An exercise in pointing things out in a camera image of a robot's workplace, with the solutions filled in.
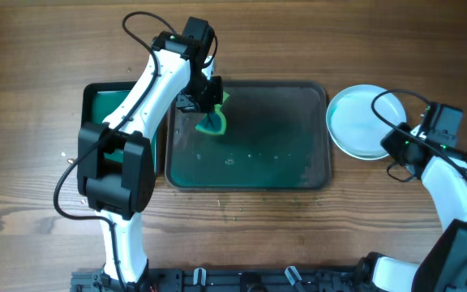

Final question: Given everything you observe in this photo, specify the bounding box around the green yellow sponge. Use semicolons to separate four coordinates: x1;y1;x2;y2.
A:
195;104;226;135

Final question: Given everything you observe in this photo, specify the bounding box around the white plate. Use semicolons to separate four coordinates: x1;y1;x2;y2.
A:
326;84;407;161

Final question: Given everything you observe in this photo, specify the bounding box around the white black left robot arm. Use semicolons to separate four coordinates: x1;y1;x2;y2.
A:
75;28;223;291

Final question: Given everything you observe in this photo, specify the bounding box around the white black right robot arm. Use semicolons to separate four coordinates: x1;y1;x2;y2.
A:
354;122;467;291

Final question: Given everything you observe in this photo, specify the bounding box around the dark grey serving tray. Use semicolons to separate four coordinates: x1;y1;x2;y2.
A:
165;80;332;191

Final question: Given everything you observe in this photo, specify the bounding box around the black water tray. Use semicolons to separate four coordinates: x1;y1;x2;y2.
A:
81;81;166;176

